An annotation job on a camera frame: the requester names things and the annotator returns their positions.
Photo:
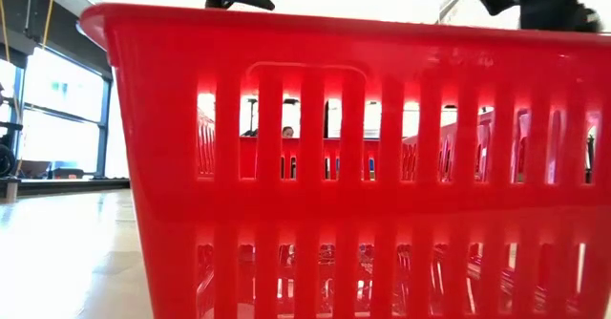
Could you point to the dark window frame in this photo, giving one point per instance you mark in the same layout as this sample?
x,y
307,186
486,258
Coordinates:
x,y
102,133

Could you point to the dark wheeled object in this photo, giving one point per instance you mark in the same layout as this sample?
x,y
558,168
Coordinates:
x,y
6,153

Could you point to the person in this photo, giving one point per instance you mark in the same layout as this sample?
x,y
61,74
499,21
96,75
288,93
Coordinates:
x,y
288,132

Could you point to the red plastic basket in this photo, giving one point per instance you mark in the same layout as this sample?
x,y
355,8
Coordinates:
x,y
162,142

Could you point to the black metal rig frame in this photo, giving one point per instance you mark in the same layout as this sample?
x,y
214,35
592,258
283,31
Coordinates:
x,y
67,184

